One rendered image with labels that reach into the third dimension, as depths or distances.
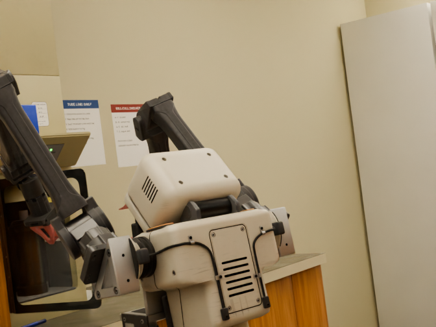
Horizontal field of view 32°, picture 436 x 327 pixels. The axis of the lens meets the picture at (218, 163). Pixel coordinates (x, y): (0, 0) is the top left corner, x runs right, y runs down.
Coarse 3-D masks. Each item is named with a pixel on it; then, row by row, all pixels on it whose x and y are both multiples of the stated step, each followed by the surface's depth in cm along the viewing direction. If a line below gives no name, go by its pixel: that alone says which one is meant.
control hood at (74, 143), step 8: (48, 136) 227; (56, 136) 229; (64, 136) 232; (72, 136) 234; (80, 136) 237; (88, 136) 240; (48, 144) 229; (64, 144) 234; (72, 144) 237; (80, 144) 240; (64, 152) 237; (72, 152) 240; (80, 152) 243; (0, 160) 219; (56, 160) 237; (64, 160) 240; (72, 160) 243
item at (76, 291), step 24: (24, 216) 218; (72, 216) 213; (24, 240) 218; (24, 264) 219; (48, 264) 216; (72, 264) 213; (24, 288) 219; (48, 288) 216; (72, 288) 213; (24, 312) 219
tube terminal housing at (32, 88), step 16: (16, 80) 234; (32, 80) 239; (48, 80) 243; (32, 96) 238; (48, 96) 243; (48, 112) 242; (48, 128) 241; (64, 128) 247; (0, 176) 225; (16, 320) 224; (32, 320) 229
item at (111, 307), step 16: (288, 256) 313; (304, 256) 306; (320, 256) 306; (272, 272) 279; (288, 272) 287; (112, 304) 247; (128, 304) 242; (144, 304) 238; (48, 320) 232; (64, 320) 229; (80, 320) 225; (96, 320) 222; (112, 320) 218; (160, 320) 230
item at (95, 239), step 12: (96, 228) 154; (84, 240) 153; (96, 240) 150; (132, 240) 152; (84, 252) 151; (96, 252) 146; (84, 264) 148; (96, 264) 148; (84, 276) 148; (96, 276) 150
